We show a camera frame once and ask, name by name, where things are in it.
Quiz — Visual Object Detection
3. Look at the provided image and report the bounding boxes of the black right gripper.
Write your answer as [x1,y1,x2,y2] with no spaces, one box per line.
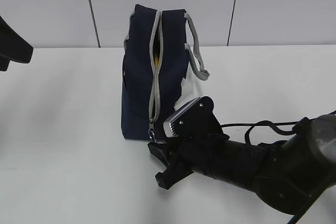
[148,132,229,189]

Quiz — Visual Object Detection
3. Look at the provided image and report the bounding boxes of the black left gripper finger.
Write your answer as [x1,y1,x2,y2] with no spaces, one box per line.
[1,17,34,71]

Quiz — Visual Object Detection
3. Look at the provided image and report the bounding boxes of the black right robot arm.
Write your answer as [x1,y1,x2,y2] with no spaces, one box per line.
[148,115,335,215]

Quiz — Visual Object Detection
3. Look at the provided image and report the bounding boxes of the navy and white lunch bag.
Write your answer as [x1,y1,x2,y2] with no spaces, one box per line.
[121,4,209,142]

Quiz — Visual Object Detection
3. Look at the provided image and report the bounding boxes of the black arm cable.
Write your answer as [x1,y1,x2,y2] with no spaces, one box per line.
[219,120,308,145]

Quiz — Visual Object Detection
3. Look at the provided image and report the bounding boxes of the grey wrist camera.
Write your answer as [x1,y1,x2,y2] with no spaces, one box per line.
[163,96,223,138]

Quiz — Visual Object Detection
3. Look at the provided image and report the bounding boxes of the yellow banana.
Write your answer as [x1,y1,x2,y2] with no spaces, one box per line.
[153,51,160,68]

